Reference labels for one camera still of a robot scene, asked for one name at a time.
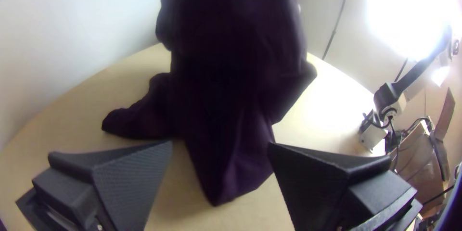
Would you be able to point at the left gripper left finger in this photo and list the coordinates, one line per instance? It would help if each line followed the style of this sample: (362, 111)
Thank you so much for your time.
(122, 187)

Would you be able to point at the dark t-shirt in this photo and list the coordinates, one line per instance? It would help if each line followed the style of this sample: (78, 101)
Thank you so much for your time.
(234, 79)

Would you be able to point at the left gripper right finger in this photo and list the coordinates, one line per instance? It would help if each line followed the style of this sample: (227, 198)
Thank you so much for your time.
(317, 187)

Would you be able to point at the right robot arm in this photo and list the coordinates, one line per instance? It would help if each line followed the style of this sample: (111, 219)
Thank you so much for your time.
(415, 74)

